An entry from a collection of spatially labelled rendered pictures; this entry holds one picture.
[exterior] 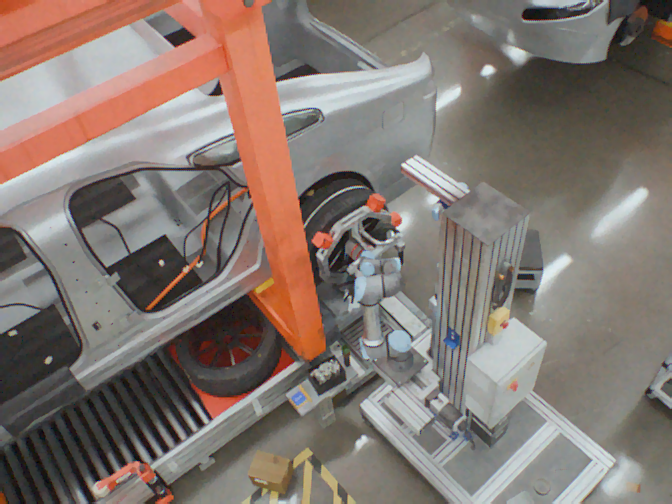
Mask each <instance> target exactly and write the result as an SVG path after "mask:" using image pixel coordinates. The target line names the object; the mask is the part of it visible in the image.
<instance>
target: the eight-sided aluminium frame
mask: <svg viewBox="0 0 672 504"><path fill-rule="evenodd" d="M373 212H374V211H372V210H371V209H370V208H369V207H368V206H363V207H360V209H358V210H356V211H355V212H353V213H352V214H350V215H349V216H347V217H345V218H344V219H342V220H341V221H338V222H337V223H336V224H335V225H334V226H333V227H332V230H331V231H330V233H329V234H328V235H329V236H330V237H331V238H332V239H333V240H334V241H333V243H332V245H331V246H330V248H329V249H328V250H327V249H319V250H318V253H317V254H316V258H317V261H318V267H319V272H320V277H321V278H322V279H323V280H324V281H325V282H326V283H340V284H342V283H345V282H347V281H346V277H347V276H348V274H347V273H346V272H345V273H343V274H342V273H331V272H330V271H329V264H328V257H329V256H330V254H331V252H332V251H333V249H334V247H335V246H336V244H337V243H338V241H339V239H340V238H341V236H342V234H343V233H344V232H345V231H347V230H349V229H350V228H351V227H353V226H355V225H356V224H358V223H359V222H361V221H363V220H364V219H366V218H367V217H372V218H377V219H381V220H386V221H388V222H389V223H391V224H392V222H391V219H392V218H391V215H390V214H389V213H388V212H386V211H385V210H383V209H382V210H381V212H380V213H373ZM352 219H353V220H352ZM391 237H392V231H391V230H389V231H387V232H386V233H384V234H381V237H380V238H379V240H378V241H380V242H383V241H386V240H388V239H390V238H391Z"/></svg>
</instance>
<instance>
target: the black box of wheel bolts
mask: <svg viewBox="0 0 672 504"><path fill-rule="evenodd" d="M306 373H307V377H308V380H309V381H310V383H311V385H312V386H313V388H314V390H315V391H316V393H317V394H318V396H320V395H322V394H324V393H326V392H327V391H329V390H331V389H333V388H335V387H336V386H338V385H340V384H342V383H344V382H345V381H347V378H346V371H345V369H344V368H343V366H342V365H341V363H340V362H339V360H338V359H337V357H336V356H335V354H334V355H332V356H330V357H328V358H326V359H325V360H323V361H321V362H319V363H317V364H315V365H314V366H312V367H310V368H308V369H306Z"/></svg>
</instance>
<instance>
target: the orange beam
mask: <svg viewBox="0 0 672 504"><path fill-rule="evenodd" d="M228 71H229V67H228V63H227V59H226V55H225V51H224V47H223V44H222V42H220V41H219V40H218V39H217V38H215V37H214V36H213V35H212V34H210V33H206V34H204V35H202V36H200V37H198V38H196V39H194V40H192V41H189V42H187V43H185V44H183V45H181V46H179V47H177V48H175V49H173V50H170V51H168V52H166V53H164V54H162V55H160V56H158V57H156V58H153V59H151V60H149V61H147V62H145V63H143V64H141V65H139V66H136V67H134V68H132V69H130V70H128V71H126V72H124V73H122V74H119V75H117V76H115V77H113V78H111V79H109V80H107V81H105V82H102V83H100V84H98V85H96V86H94V87H92V88H90V89H88V90H85V91H83V92H81V93H79V94H77V95H75V96H73V97H71V98H68V99H66V100H64V101H62V102H60V103H58V104H56V105H54V106H51V107H49V108H47V109H45V110H43V111H41V112H39V113H37V114H34V115H32V116H30V117H28V118H26V119H24V120H22V121H20V122H17V123H15V124H13V125H11V126H9V127H7V128H5V129H3V130H0V185H2V184H4V183H6V182H8V181H10V180H12V179H14V178H16V177H18V176H20V175H22V174H24V173H26V172H28V171H30V170H32V169H34V168H36V167H38V166H40V165H42V164H44V163H46V162H48V161H50V160H52V159H54V158H56V157H58V156H60V155H62V154H64V153H66V152H68V151H70V150H72V149H74V148H76V147H78V146H80V145H82V144H84V143H86V142H88V141H90V140H92V139H94V138H96V137H98V136H100V135H102V134H104V133H106V132H108V131H110V130H112V129H114V128H116V127H118V126H120V125H122V124H124V123H126V122H128V121H131V120H133V119H135V118H137V117H139V116H141V115H143V114H145V113H147V112H149V111H151V110H153V109H155V108H157V107H159V106H161V105H163V104H165V103H167V102H169V101H171V100H173V99H175V98H177V97H179V96H181V95H183V94H185V93H187V92H189V91H191V90H193V89H195V88H197V87H199V86H201V85H203V84H205V83H207V82H209V81H211V80H213V79H215V78H217V77H219V76H221V75H223V74H225V73H227V72H228Z"/></svg>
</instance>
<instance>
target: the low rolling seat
mask: <svg viewBox="0 0 672 504"><path fill-rule="evenodd" d="M543 273H544V263H543V255H542V248H541V241H540V234H539V231H538V230H527V231H526V236H525V241H524V245H523V250H522V255H521V260H520V264H519V269H518V274H517V279H516V283H515V288H529V290H530V291H532V292H533V291H536V290H538V289H539V288H540V285H541V281H542V277H543Z"/></svg>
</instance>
